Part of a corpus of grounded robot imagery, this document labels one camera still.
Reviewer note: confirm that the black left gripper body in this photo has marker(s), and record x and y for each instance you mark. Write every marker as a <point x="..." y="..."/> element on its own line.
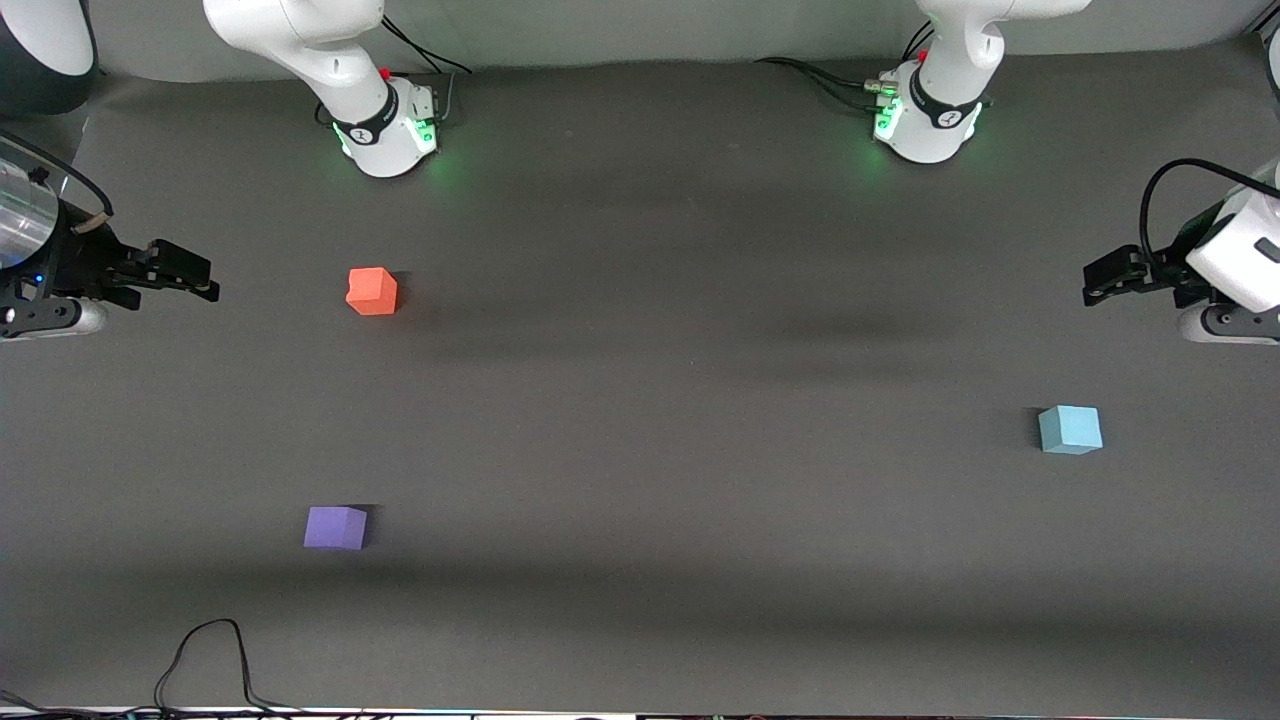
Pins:
<point x="1166" y="277"/>

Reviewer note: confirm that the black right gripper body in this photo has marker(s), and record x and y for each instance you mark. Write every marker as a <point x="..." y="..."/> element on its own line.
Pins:
<point x="82" y="262"/>

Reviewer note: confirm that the light blue foam block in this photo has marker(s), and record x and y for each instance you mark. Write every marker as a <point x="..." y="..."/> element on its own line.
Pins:
<point x="1069" y="430"/>

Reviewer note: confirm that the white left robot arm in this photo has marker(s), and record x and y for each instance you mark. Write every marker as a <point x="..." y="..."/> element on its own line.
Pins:
<point x="940" y="120"/>

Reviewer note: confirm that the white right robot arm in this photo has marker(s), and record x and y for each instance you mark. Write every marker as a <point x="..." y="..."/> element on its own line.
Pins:
<point x="340" y="60"/>

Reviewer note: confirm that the orange foam block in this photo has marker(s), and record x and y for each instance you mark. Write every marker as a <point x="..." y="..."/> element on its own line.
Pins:
<point x="371" y="291"/>

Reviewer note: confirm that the purple foam block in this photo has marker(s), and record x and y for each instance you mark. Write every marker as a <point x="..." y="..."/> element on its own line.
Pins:
<point x="334" y="528"/>

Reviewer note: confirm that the dark grey table mat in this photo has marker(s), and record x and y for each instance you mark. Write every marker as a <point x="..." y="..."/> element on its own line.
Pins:
<point x="640" y="480"/>

